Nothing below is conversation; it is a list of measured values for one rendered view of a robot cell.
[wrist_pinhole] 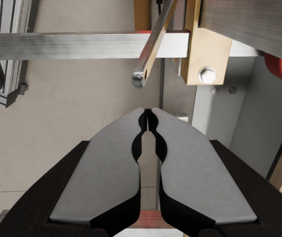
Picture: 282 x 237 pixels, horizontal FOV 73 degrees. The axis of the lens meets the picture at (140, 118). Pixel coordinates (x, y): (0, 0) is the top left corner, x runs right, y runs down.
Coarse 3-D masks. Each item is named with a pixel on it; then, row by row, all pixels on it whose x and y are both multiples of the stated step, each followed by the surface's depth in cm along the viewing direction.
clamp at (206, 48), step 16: (192, 0) 22; (192, 16) 22; (192, 32) 22; (208, 32) 22; (192, 48) 23; (208, 48) 23; (224, 48) 23; (192, 64) 24; (208, 64) 24; (224, 64) 24; (192, 80) 25
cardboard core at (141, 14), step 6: (138, 0) 88; (144, 0) 88; (150, 0) 91; (138, 6) 89; (144, 6) 89; (138, 12) 91; (144, 12) 91; (138, 18) 92; (144, 18) 92; (138, 24) 94; (144, 24) 93; (138, 30) 95; (144, 30) 95
